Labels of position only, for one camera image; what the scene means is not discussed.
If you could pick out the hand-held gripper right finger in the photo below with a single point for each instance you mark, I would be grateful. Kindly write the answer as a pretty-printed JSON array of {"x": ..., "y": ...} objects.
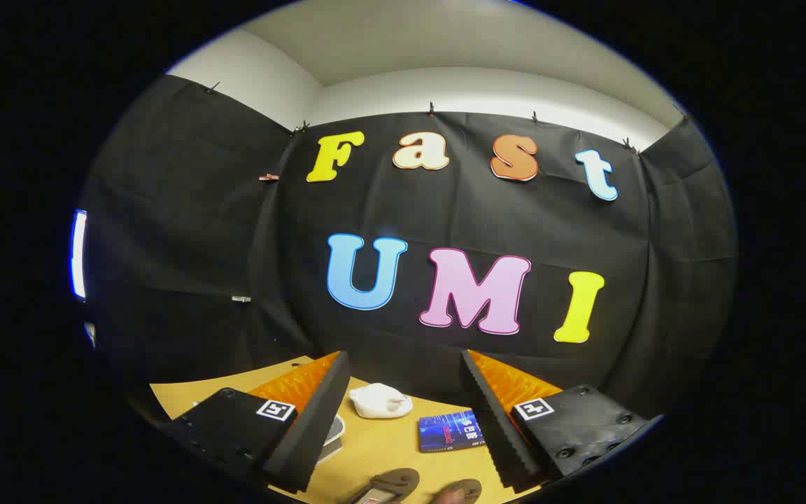
[{"x": 494, "y": 427}]

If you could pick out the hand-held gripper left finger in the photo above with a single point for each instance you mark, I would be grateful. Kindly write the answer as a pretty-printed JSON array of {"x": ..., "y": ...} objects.
[{"x": 308, "y": 427}]

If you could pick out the beige fabric storage box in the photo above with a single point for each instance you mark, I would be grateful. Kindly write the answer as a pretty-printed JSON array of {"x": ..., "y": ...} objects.
[{"x": 333, "y": 432}]

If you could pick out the brown fuzzy slipper shoe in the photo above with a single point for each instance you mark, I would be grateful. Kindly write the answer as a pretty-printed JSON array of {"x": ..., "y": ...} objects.
[
  {"x": 469, "y": 488},
  {"x": 396, "y": 481}
]

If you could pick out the blue cover book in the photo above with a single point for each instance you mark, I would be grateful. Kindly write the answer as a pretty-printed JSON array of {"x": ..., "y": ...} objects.
[{"x": 445, "y": 432}]

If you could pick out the white plush toy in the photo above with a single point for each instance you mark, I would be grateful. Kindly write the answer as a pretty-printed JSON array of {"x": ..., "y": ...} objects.
[{"x": 378, "y": 401}]

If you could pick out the black backdrop cloth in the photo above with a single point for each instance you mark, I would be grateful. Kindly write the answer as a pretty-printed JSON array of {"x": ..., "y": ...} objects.
[{"x": 410, "y": 210}]

